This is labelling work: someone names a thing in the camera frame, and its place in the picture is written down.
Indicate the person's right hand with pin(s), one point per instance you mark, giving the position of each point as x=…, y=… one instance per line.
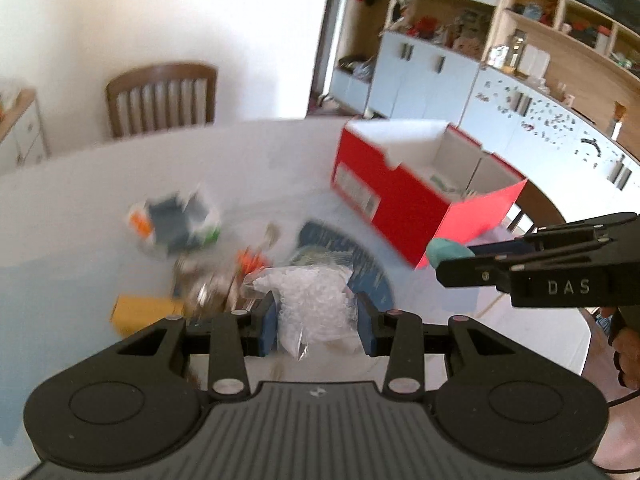
x=627, y=355

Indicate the yellow box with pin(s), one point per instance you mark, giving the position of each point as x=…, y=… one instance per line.
x=142, y=312

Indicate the white and grey plastic package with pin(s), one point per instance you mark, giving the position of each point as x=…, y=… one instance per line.
x=172, y=220

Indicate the light printed tablecloth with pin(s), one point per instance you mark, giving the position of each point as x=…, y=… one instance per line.
x=100, y=185

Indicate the wooden wall shelf unit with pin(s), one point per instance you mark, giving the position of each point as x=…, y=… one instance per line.
x=430, y=75

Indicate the red shelf item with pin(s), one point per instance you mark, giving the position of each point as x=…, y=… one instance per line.
x=426, y=27

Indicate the silver foil bag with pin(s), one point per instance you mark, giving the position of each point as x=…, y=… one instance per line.
x=205, y=287

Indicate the grey bag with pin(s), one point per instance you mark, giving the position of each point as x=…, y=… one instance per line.
x=357, y=67

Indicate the white box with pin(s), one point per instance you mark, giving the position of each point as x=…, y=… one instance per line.
x=535, y=61

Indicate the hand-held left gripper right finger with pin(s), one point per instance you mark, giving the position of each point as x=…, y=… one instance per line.
x=366, y=332

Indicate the red cardboard box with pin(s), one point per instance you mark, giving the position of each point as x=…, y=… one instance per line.
x=400, y=210

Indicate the clear bag of white beads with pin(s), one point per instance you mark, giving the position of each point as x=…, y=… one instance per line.
x=315, y=300

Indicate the white side cabinet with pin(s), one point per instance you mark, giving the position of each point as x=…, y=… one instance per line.
x=22, y=135

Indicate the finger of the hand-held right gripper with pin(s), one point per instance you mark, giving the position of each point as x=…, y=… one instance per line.
x=502, y=246
x=470, y=272

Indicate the glass jar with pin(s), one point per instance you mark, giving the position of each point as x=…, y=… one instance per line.
x=515, y=52

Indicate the brown wooden chair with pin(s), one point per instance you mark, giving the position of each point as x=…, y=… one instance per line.
x=547, y=202
x=160, y=102

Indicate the orange candy packet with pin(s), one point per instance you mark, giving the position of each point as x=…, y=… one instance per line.
x=251, y=260

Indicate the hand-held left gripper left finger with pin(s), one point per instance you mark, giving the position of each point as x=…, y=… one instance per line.
x=267, y=331

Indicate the teal soft object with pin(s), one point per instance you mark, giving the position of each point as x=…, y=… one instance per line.
x=445, y=252

